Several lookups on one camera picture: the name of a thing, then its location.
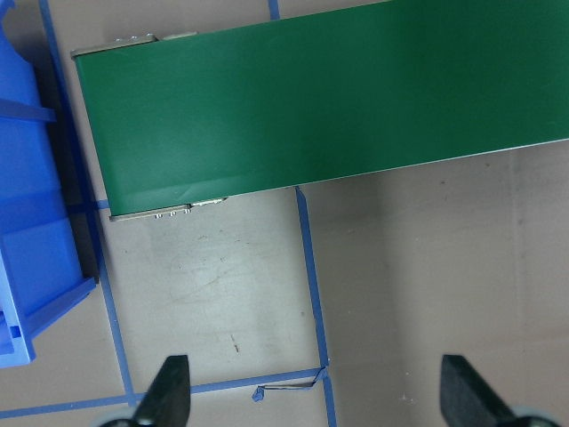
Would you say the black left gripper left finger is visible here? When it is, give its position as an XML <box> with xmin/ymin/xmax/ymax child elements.
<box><xmin>132</xmin><ymin>355</ymin><xmax>190</xmax><ymax>426</ymax></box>

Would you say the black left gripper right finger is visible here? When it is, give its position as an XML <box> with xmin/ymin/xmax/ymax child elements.
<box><xmin>439</xmin><ymin>354</ymin><xmax>516</xmax><ymax>427</ymax></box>

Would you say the blue bin left side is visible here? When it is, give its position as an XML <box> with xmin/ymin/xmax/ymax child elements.
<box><xmin>0</xmin><ymin>0</ymin><xmax>98</xmax><ymax>368</ymax></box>

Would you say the green conveyor belt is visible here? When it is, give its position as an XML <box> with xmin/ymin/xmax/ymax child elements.
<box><xmin>74</xmin><ymin>1</ymin><xmax>568</xmax><ymax>216</ymax></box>

